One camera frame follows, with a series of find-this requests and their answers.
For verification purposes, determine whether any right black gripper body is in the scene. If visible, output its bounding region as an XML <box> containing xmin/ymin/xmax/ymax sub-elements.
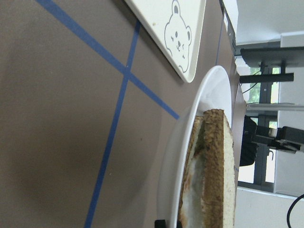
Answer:
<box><xmin>239</xmin><ymin>115</ymin><xmax>257</xmax><ymax>166</ymax></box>

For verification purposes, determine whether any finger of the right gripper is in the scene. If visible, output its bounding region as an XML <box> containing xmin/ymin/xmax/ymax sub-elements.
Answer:
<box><xmin>251</xmin><ymin>126</ymin><xmax>304</xmax><ymax>153</ymax></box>

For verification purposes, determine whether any cream bear tray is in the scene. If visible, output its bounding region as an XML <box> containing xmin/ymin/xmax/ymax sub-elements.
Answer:
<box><xmin>126</xmin><ymin>0</ymin><xmax>206</xmax><ymax>83</ymax></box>

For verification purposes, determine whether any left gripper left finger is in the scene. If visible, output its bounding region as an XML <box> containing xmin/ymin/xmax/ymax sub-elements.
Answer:
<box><xmin>154</xmin><ymin>219</ymin><xmax>166</xmax><ymax>228</ymax></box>

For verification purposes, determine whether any bread slice on plate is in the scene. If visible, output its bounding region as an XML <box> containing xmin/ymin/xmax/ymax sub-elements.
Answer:
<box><xmin>178</xmin><ymin>116</ymin><xmax>205</xmax><ymax>228</ymax></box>

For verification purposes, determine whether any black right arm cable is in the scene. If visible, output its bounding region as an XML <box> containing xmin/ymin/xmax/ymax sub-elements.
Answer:
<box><xmin>286</xmin><ymin>193</ymin><xmax>304</xmax><ymax>228</ymax></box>

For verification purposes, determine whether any white round plate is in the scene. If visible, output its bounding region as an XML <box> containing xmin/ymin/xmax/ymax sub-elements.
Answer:
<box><xmin>156</xmin><ymin>66</ymin><xmax>232</xmax><ymax>228</ymax></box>

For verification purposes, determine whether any bread slice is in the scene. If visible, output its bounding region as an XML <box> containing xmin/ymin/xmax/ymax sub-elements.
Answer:
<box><xmin>201</xmin><ymin>109</ymin><xmax>236</xmax><ymax>228</ymax></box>
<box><xmin>178</xmin><ymin>116</ymin><xmax>205</xmax><ymax>228</ymax></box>

